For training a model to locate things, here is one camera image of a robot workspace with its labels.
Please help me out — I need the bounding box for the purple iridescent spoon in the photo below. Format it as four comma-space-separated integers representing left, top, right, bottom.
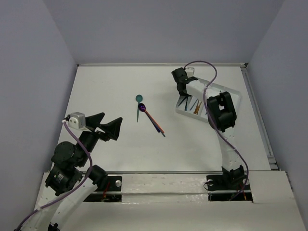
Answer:
139, 103, 161, 133

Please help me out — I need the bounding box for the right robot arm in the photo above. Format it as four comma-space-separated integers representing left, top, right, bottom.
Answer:
171, 67, 249, 192

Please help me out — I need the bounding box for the rose gold fork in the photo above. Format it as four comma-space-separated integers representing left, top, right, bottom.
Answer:
193, 100, 202, 115

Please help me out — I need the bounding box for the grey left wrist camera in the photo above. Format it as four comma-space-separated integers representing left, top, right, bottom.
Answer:
64, 112, 86, 130

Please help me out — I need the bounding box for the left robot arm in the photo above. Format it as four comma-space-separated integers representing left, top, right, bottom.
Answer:
16, 112, 123, 231

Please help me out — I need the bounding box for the ornate gold fork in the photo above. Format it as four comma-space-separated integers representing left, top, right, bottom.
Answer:
194, 103, 202, 115

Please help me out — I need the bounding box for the white cutlery tray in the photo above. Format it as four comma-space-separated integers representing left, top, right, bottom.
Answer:
175, 78, 241, 130

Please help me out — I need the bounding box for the teal spoon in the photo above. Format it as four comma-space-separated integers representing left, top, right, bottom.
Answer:
135, 94, 143, 122

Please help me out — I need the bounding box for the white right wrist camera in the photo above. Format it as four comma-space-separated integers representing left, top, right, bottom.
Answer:
185, 67, 194, 77

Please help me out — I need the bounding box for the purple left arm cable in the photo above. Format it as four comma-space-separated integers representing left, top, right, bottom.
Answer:
14, 121, 94, 231

